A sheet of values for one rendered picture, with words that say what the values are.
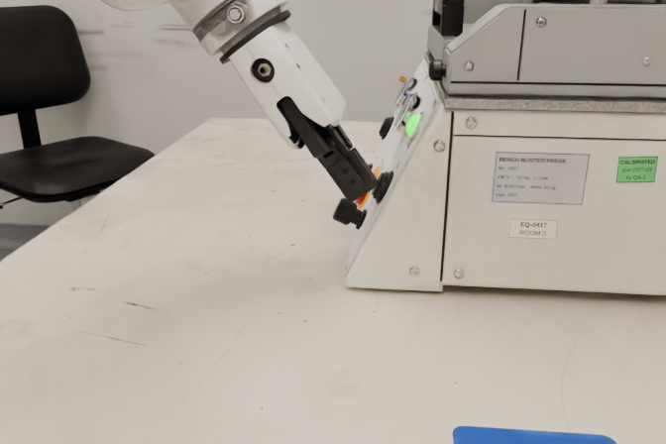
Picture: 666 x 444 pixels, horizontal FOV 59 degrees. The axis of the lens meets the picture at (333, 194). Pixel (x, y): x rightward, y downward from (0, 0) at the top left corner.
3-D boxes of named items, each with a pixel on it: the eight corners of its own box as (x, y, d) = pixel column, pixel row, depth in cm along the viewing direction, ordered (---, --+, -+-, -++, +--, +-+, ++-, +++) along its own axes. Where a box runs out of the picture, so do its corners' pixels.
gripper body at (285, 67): (269, 2, 46) (350, 120, 48) (291, -2, 55) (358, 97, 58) (196, 57, 48) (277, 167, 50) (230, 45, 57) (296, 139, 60)
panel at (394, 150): (362, 178, 84) (424, 57, 77) (345, 277, 55) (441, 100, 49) (349, 171, 83) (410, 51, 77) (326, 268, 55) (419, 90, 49)
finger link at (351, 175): (334, 133, 51) (377, 195, 52) (337, 125, 54) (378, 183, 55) (304, 153, 51) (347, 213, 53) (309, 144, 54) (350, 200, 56)
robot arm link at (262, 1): (259, -25, 45) (281, 8, 46) (279, -24, 54) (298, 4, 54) (177, 38, 48) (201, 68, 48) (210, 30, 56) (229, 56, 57)
